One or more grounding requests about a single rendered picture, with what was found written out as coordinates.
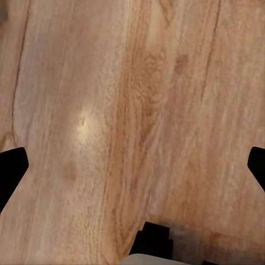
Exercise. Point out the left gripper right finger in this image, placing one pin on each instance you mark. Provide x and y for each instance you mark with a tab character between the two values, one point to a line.
256	164

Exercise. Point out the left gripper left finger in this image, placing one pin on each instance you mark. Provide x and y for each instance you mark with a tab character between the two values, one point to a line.
13	165

